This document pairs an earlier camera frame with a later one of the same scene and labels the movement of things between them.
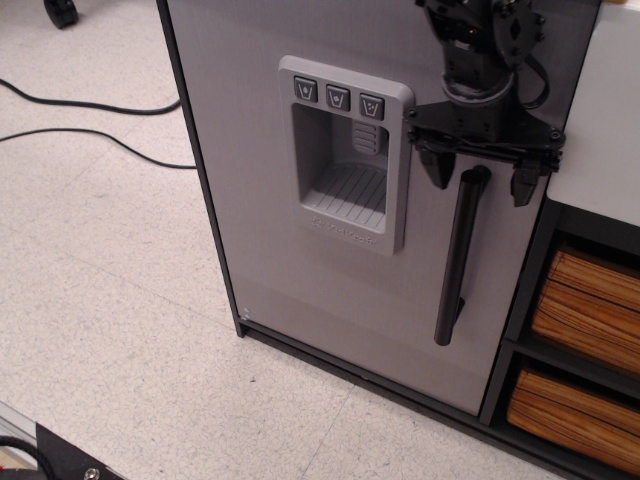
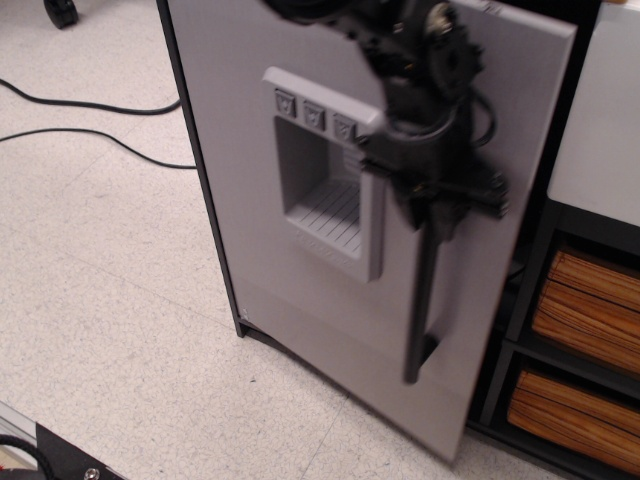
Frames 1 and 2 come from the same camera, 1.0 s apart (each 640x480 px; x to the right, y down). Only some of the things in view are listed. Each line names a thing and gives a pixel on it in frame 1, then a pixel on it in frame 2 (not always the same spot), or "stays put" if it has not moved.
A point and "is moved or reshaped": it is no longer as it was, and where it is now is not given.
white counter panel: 600,169 stays put
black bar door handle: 474,182 to 422,347
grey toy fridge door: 333,231 is moved or reshaped
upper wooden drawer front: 592,308 stays put
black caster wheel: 62,13 stays put
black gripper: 487,125 to 438,156
